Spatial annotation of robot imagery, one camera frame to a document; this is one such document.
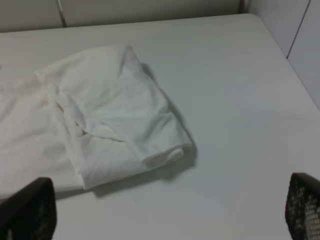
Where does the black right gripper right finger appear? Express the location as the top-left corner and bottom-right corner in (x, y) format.
(285, 172), (320, 240)

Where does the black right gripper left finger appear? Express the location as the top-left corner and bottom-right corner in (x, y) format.
(0, 177), (57, 240)

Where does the white short sleeve shirt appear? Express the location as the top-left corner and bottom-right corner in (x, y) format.
(0, 44), (193, 199)

